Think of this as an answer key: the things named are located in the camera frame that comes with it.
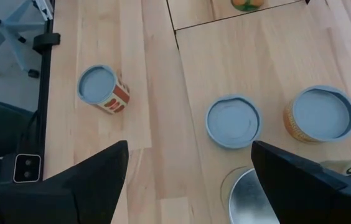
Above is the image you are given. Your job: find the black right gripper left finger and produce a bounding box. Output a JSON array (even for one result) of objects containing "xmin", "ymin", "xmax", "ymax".
[{"xmin": 0, "ymin": 139, "xmax": 130, "ymax": 224}]

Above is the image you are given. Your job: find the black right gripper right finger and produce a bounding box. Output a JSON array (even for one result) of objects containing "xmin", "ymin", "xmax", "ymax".
[{"xmin": 251, "ymin": 140, "xmax": 351, "ymax": 224}]

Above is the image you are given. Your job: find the tall green can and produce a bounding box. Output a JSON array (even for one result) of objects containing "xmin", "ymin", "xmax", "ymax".
[{"xmin": 227, "ymin": 157, "xmax": 351, "ymax": 224}]

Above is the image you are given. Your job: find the short orange can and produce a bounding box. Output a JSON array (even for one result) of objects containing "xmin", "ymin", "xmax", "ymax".
[{"xmin": 283, "ymin": 84, "xmax": 351, "ymax": 145}]

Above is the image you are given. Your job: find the short teal can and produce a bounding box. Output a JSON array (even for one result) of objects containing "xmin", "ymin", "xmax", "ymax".
[{"xmin": 205, "ymin": 94, "xmax": 263, "ymax": 150}]

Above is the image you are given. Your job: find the red and white tomato can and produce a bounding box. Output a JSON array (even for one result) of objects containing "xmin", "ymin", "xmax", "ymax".
[{"xmin": 76, "ymin": 63, "xmax": 131, "ymax": 116}]

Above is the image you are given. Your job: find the black clamp knob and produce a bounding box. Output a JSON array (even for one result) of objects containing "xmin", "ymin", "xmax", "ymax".
[{"xmin": 32, "ymin": 32, "xmax": 62, "ymax": 55}]

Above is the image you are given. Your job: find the white-legged office chair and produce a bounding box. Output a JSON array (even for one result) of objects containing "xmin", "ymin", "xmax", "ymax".
[{"xmin": 0, "ymin": 0, "xmax": 54, "ymax": 79}]

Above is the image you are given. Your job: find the green and orange label can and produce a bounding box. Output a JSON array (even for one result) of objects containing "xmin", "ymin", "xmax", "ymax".
[{"xmin": 230, "ymin": 0, "xmax": 265, "ymax": 13}]

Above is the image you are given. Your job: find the small black table camera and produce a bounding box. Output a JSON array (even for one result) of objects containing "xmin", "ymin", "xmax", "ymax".
[{"xmin": 12, "ymin": 152, "xmax": 42, "ymax": 184}]

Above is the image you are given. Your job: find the white aluminium rail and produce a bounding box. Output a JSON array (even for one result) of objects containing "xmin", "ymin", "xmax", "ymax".
[{"xmin": 33, "ymin": 0, "xmax": 54, "ymax": 22}]

